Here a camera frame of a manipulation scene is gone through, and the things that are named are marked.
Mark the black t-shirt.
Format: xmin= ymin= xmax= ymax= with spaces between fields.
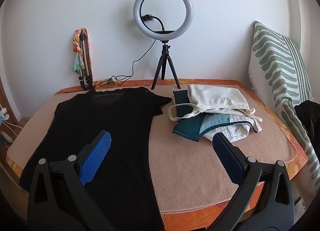
xmin=20 ymin=87 xmax=171 ymax=230

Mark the black clothing heap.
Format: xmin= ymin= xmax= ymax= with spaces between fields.
xmin=295 ymin=100 xmax=320 ymax=148

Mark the orange floral bedsheet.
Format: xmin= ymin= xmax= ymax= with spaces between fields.
xmin=5 ymin=78 xmax=309 ymax=231

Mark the white folded garment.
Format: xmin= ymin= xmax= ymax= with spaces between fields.
xmin=203 ymin=123 xmax=251 ymax=142

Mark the beige fleece blanket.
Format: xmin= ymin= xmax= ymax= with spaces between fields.
xmin=6 ymin=84 xmax=299 ymax=215

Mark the light blue folded garment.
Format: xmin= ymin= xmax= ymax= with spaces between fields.
xmin=200 ymin=114 xmax=236 ymax=135

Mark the white power strip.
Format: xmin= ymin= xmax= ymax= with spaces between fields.
xmin=0 ymin=105 xmax=10 ymax=123

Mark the dark teal folded garment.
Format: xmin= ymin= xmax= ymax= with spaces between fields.
xmin=172 ymin=90 xmax=208 ymax=142

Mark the folded silver tripod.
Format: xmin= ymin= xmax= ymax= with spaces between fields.
xmin=80 ymin=30 xmax=93 ymax=90

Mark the green patterned white pillow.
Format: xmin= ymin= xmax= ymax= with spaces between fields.
xmin=248 ymin=21 xmax=319 ymax=190

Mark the colourful floral scarf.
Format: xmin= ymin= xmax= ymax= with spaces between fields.
xmin=72 ymin=28 xmax=87 ymax=75

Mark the black ring light cable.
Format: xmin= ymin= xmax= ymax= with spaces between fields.
xmin=54 ymin=39 xmax=157 ymax=96

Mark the white ring light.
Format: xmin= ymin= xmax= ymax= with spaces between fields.
xmin=133 ymin=0 xmax=194 ymax=41

